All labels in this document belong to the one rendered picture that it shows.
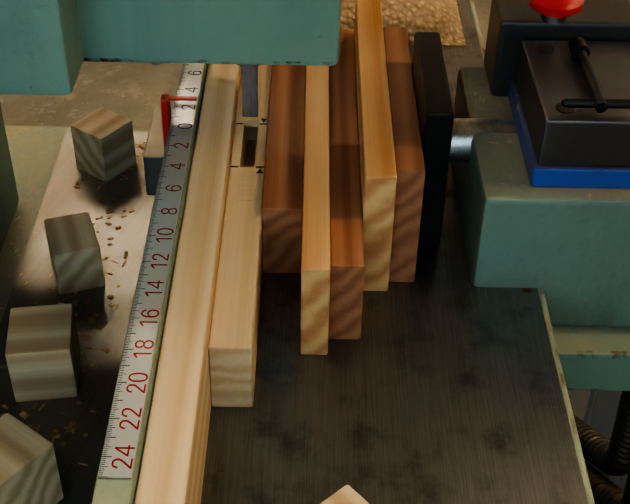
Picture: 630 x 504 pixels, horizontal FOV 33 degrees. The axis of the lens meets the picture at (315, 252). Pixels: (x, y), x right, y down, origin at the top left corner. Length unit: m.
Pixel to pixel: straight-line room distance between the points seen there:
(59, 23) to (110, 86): 2.03
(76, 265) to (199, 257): 0.22
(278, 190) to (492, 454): 0.18
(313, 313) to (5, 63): 0.20
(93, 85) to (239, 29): 2.02
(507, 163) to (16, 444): 0.30
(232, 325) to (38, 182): 0.38
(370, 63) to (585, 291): 0.18
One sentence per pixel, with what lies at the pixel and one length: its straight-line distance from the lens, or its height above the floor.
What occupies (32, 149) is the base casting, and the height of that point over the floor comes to 0.80.
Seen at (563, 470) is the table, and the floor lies 0.90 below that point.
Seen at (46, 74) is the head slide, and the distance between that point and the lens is 0.56.
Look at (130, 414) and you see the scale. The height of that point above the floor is 0.96.
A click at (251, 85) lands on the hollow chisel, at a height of 0.97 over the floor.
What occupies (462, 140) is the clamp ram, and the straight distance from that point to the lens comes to 0.61.
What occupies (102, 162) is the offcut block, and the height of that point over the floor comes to 0.82.
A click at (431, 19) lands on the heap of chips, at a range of 0.82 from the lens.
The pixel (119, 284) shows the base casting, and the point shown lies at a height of 0.80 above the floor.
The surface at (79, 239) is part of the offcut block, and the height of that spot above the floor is 0.83.
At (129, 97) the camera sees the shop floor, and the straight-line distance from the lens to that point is 2.53.
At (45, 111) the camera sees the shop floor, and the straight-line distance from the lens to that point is 2.51.
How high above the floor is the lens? 1.28
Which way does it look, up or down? 39 degrees down
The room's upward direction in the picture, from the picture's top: 1 degrees clockwise
